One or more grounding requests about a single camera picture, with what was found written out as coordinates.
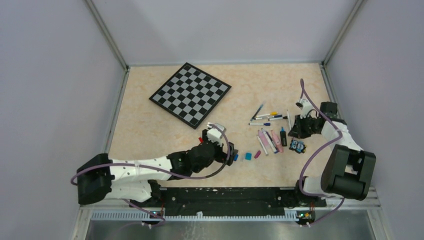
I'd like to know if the black highlighter blue cap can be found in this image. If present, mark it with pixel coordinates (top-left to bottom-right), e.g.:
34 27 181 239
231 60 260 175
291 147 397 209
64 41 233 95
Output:
279 127 288 147

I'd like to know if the light blue highlighter cap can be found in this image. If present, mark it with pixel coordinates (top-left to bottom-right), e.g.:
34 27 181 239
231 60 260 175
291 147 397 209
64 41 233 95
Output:
244 152 253 161

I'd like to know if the pink highlighter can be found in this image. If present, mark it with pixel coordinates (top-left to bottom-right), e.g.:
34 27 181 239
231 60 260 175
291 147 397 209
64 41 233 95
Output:
271 130 284 153

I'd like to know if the purple pen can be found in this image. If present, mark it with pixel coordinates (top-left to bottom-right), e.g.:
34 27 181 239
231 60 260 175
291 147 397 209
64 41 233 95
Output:
266 131 279 153

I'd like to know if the grey white marker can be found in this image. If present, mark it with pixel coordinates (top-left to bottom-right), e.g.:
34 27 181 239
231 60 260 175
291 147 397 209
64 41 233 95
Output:
256 135 269 156

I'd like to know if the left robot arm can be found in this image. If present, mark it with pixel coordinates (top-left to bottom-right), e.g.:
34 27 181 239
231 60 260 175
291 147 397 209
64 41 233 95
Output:
71 139 238 207

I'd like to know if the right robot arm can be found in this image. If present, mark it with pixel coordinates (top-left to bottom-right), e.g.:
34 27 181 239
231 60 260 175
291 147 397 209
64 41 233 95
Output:
288 98 376 206

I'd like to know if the owl eraser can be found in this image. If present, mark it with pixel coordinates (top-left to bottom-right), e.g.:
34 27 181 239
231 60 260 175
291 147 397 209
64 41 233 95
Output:
289 139 307 154

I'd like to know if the navy cap marker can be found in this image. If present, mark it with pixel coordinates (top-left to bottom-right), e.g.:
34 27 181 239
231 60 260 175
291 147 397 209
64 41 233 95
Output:
253 114 283 121

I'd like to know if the yellow cap marker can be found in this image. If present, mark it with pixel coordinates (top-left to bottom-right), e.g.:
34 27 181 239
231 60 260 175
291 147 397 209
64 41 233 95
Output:
255 112 278 119

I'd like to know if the blue cap thin marker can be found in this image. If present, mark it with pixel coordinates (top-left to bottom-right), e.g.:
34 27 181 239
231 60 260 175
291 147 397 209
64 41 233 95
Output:
248 122 271 127

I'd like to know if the black grey chessboard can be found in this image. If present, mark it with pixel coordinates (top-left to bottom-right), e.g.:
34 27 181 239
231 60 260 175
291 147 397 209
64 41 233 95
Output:
149 62 232 129

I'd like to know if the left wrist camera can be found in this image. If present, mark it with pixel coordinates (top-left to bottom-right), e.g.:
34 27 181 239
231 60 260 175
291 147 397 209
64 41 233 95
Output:
206 122 226 142

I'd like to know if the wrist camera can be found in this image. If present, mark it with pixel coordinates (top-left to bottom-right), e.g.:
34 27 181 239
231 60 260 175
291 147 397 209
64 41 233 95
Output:
206 122 226 142
295 98 315 119

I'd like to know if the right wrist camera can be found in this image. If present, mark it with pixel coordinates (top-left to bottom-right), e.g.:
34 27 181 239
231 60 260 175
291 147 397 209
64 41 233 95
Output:
295 98 315 119

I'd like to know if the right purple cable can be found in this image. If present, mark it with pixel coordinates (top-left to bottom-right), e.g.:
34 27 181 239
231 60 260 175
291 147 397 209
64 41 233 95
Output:
297 78 346 228

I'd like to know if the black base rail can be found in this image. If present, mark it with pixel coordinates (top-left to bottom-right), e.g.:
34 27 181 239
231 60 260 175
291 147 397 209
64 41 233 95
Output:
131 187 327 217

